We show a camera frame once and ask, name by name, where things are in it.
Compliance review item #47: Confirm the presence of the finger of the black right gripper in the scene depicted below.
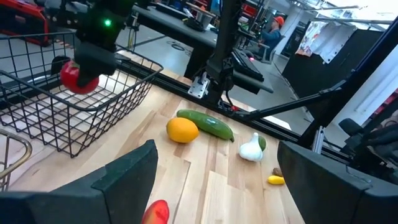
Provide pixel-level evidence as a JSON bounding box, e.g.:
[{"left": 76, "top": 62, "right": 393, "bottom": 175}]
[{"left": 74, "top": 42, "right": 118, "bottom": 88}]

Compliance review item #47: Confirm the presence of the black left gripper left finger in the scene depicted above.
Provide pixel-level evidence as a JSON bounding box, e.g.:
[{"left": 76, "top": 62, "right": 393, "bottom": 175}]
[{"left": 0, "top": 139, "right": 159, "bottom": 224}]

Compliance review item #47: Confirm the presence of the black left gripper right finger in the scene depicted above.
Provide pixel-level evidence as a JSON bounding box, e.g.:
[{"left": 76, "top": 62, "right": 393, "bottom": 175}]
[{"left": 277, "top": 140, "right": 398, "bottom": 224}]

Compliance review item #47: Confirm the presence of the red plastic tomato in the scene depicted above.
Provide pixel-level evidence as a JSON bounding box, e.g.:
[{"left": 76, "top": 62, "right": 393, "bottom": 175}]
[{"left": 60, "top": 60, "right": 100, "bottom": 95}]

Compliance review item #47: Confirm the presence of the long red plastic pepper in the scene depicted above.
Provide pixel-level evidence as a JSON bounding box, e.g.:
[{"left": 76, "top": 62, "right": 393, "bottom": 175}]
[{"left": 141, "top": 199, "right": 170, "bottom": 224}]

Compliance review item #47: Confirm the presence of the orange plastic citrus fruit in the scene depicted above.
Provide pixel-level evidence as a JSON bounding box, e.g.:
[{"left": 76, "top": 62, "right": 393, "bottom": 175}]
[{"left": 166, "top": 117, "right": 200, "bottom": 144}]

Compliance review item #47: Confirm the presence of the white plastic garlic bulb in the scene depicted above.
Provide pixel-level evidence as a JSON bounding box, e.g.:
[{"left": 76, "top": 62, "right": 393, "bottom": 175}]
[{"left": 238, "top": 132, "right": 264, "bottom": 162}]

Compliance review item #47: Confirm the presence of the green plastic cucumber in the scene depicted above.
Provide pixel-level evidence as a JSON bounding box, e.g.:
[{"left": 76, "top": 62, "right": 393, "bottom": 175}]
[{"left": 176, "top": 109, "right": 236, "bottom": 143}]

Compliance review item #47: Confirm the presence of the red and black tool cart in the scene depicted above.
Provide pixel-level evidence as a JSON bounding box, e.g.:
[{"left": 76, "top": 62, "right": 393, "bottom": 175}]
[{"left": 0, "top": 0, "right": 50, "bottom": 47}]

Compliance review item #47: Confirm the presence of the black cabinet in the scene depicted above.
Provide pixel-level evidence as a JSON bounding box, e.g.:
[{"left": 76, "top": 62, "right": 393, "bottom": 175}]
[{"left": 282, "top": 21, "right": 385, "bottom": 99}]

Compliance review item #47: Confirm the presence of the black computer keyboard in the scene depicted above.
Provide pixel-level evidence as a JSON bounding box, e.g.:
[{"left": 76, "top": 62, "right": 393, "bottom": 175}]
[{"left": 231, "top": 48, "right": 265, "bottom": 82}]

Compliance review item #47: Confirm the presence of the white cloth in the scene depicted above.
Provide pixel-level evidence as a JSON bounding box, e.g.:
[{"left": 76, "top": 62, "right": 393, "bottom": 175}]
[{"left": 295, "top": 20, "right": 358, "bottom": 65}]

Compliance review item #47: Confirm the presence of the person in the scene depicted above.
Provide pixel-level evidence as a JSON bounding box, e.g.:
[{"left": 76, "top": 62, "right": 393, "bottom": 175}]
[{"left": 253, "top": 15, "right": 285, "bottom": 62}]

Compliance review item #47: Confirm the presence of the black wire basket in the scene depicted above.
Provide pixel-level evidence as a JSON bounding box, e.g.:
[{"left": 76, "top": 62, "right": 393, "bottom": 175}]
[{"left": 0, "top": 30, "right": 164, "bottom": 159}]

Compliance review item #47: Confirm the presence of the gold wire basket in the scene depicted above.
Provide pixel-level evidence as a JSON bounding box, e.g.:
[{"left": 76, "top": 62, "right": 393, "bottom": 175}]
[{"left": 0, "top": 128, "right": 34, "bottom": 192}]

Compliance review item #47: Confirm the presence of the white metal bracket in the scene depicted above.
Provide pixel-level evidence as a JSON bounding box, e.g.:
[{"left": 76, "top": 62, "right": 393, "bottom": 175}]
[{"left": 187, "top": 72, "right": 211, "bottom": 100}]

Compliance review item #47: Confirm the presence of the black metal table frame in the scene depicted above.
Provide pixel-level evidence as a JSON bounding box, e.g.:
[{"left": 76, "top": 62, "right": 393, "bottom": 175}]
[{"left": 114, "top": 18, "right": 398, "bottom": 164}]

